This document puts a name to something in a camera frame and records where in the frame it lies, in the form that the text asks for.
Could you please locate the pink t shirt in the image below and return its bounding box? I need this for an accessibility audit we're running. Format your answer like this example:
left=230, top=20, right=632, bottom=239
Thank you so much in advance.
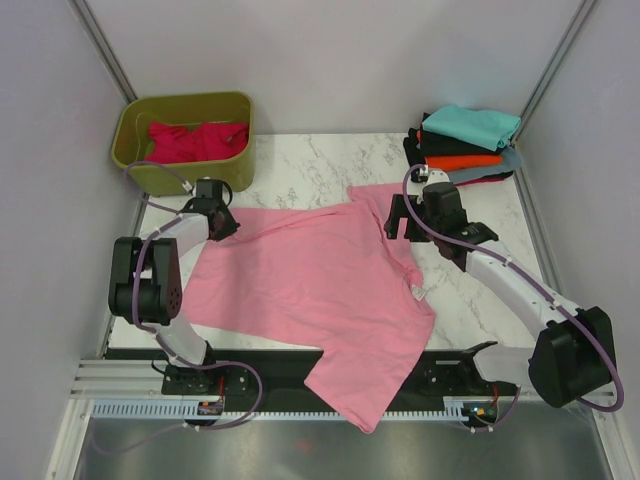
left=182, top=184, right=436, bottom=433

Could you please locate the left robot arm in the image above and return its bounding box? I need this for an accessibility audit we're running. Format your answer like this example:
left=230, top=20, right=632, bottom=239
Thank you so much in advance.
left=108, top=197, right=239, bottom=393

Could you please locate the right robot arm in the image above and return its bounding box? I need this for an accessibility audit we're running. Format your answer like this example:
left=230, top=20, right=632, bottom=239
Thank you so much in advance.
left=384, top=184, right=624, bottom=412

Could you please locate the orange folded t shirt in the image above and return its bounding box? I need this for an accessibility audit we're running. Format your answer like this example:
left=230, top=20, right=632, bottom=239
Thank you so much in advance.
left=425, top=155, right=502, bottom=172

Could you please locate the crimson folded t shirt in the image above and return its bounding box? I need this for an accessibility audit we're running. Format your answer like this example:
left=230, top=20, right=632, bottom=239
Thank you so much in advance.
left=456, top=176, right=509, bottom=187

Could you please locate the black bottom folded t shirt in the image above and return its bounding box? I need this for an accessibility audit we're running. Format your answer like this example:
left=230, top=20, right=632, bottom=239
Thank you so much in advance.
left=402, top=127, right=515, bottom=185

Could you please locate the black folded t shirt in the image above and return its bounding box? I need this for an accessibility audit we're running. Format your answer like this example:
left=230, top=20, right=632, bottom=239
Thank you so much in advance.
left=402, top=127, right=515, bottom=185
left=417, top=129, right=504, bottom=157

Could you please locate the grey folded t shirt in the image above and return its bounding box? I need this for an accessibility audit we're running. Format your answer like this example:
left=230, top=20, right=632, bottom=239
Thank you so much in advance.
left=448, top=147, right=522, bottom=185

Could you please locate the white care label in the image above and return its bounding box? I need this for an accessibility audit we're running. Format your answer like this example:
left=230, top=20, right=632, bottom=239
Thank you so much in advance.
left=411, top=285, right=426, bottom=301

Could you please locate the olive green plastic bin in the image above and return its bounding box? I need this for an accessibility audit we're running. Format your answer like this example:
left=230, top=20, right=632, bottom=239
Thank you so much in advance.
left=111, top=91, right=255, bottom=197

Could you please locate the red t shirt in bin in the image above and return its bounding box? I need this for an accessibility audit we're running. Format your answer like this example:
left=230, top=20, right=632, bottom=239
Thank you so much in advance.
left=145, top=122, right=249, bottom=164

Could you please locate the teal folded t shirt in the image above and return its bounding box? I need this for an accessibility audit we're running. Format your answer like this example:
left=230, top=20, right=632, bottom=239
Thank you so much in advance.
left=422, top=105, right=521, bottom=151

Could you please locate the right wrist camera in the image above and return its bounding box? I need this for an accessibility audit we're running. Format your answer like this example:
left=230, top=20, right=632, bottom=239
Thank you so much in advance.
left=422, top=169, right=462, bottom=216

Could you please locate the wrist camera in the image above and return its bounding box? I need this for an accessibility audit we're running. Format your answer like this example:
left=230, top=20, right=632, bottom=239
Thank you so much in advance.
left=422, top=169, right=462, bottom=216
left=194, top=178, right=233, bottom=204

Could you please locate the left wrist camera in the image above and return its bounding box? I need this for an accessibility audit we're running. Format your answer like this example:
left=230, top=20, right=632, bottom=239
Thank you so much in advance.
left=194, top=178, right=233, bottom=204

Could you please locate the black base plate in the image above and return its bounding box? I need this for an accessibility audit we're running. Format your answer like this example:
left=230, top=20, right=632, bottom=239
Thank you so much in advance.
left=107, top=345, right=516, bottom=414

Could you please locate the white slotted cable duct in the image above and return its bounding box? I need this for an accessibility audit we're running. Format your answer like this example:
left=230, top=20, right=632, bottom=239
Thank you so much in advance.
left=90, top=395, right=507, bottom=420

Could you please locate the left aluminium frame post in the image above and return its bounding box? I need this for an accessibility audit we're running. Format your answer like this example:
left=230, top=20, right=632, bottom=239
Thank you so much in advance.
left=69, top=0, right=138, bottom=103

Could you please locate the aluminium frame post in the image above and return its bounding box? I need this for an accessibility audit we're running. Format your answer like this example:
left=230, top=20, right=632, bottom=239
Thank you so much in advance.
left=69, top=0, right=138, bottom=103
left=512, top=0, right=600, bottom=144

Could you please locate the right aluminium frame post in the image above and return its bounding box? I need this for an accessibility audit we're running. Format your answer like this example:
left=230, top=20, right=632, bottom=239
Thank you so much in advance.
left=512, top=0, right=600, bottom=144

